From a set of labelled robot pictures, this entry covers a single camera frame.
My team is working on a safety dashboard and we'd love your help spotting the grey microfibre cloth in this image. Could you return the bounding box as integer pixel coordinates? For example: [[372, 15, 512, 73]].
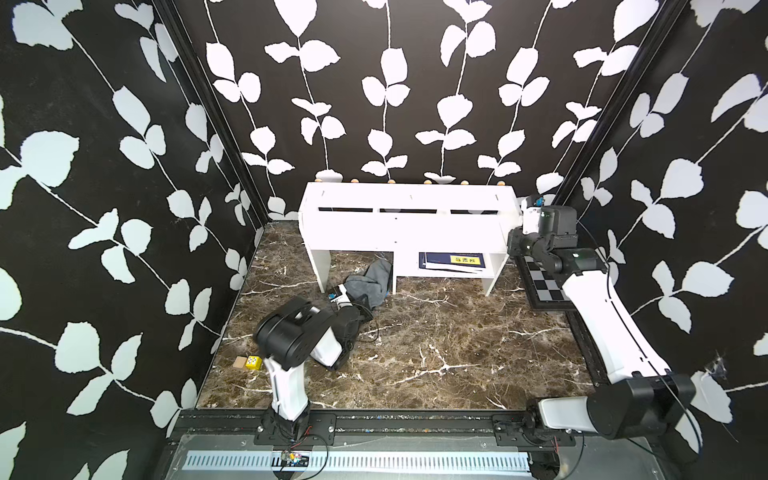
[[343, 258, 392, 310]]

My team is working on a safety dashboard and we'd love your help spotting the white perforated cable duct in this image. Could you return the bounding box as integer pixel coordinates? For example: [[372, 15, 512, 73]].
[[182, 450, 531, 475]]

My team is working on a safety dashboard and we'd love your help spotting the white wooden bookshelf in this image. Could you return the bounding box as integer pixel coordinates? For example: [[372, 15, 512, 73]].
[[298, 182, 523, 294]]

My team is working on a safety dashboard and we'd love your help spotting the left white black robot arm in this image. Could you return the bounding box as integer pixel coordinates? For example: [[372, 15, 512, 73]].
[[253, 285, 373, 423]]

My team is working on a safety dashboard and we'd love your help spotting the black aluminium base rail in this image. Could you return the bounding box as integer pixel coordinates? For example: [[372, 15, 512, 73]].
[[170, 409, 581, 451]]

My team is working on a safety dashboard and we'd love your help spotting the yellow toy cube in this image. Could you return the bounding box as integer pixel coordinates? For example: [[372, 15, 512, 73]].
[[245, 355, 263, 371]]

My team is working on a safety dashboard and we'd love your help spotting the small electronics board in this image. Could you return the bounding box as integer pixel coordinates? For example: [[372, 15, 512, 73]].
[[273, 451, 310, 470]]

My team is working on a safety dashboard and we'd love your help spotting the black white checkerboard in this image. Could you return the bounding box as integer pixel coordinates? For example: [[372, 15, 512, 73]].
[[515, 256, 576, 311]]

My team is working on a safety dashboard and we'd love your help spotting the dark blue book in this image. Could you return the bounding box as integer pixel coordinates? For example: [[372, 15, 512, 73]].
[[418, 252, 486, 274]]

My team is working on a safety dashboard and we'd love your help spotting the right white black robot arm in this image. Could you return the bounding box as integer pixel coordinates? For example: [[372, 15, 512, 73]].
[[507, 205, 696, 439]]

